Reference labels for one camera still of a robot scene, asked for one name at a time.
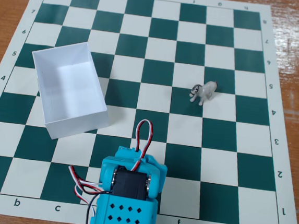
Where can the small grey toy horse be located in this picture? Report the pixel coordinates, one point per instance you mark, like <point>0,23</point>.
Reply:
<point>206,92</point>

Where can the green white chessboard mat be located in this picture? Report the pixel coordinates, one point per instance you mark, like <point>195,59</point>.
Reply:
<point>213,159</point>

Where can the turquoise robot arm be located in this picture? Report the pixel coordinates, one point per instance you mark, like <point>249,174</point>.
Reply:
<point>128,209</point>

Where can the white open cardboard box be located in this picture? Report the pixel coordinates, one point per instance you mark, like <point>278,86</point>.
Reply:
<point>73,84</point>

